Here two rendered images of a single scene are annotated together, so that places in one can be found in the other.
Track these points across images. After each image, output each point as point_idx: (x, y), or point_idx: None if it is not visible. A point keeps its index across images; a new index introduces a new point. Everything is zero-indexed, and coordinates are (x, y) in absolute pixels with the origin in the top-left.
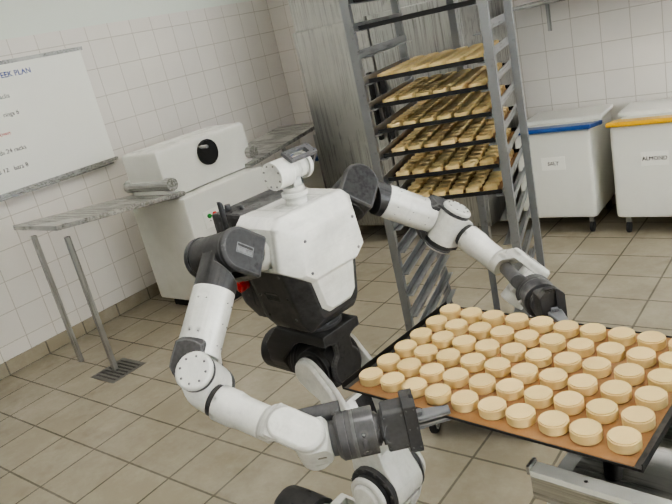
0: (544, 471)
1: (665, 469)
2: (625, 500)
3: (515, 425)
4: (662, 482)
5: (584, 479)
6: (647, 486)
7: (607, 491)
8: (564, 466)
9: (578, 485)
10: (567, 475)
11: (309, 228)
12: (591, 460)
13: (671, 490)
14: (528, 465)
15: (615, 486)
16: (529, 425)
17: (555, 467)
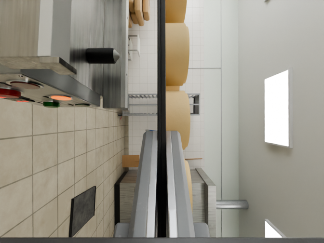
0: (127, 100)
1: (77, 6)
2: (128, 53)
3: None
4: (86, 16)
5: (126, 75)
6: (90, 31)
7: (127, 62)
8: (89, 97)
9: (127, 78)
10: (126, 86)
11: None
12: (83, 74)
13: (89, 13)
14: (129, 110)
15: (126, 57)
16: None
17: (125, 94)
